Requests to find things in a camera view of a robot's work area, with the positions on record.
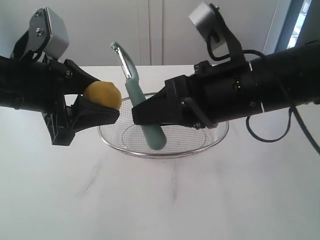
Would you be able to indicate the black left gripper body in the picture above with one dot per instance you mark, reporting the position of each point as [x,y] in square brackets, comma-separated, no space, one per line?
[38,87]

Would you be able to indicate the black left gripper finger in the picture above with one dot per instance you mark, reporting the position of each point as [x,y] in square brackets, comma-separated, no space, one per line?
[84,114]
[79,80]

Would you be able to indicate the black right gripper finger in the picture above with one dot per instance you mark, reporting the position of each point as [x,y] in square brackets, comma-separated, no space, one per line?
[157,109]
[195,124]

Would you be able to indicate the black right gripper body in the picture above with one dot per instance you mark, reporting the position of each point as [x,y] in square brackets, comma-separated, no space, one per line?
[215,94]

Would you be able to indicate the teal handled peeler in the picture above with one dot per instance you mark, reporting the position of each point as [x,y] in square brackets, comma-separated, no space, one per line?
[153,134]

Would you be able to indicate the yellow lemon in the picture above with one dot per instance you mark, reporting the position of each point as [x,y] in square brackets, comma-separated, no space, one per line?
[104,93]

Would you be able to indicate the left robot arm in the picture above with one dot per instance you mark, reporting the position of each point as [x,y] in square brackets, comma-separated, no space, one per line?
[56,90]

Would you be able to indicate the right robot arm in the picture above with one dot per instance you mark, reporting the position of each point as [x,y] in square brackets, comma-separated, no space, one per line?
[289,77]

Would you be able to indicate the white cabinet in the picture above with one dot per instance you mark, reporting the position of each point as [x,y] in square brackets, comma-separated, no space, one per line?
[153,32]

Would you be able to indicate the oval metal wire basket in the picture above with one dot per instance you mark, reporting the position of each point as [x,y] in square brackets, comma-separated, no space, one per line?
[128,138]

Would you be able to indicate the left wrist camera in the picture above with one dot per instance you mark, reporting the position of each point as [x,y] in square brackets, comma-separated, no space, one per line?
[47,34]

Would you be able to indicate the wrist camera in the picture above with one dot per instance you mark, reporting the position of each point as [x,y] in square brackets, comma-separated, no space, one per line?
[205,20]
[47,34]

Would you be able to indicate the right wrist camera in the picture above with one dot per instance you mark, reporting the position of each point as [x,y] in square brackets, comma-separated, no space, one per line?
[205,20]

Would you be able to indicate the window frame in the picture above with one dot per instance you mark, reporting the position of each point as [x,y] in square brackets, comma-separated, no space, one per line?
[293,23]

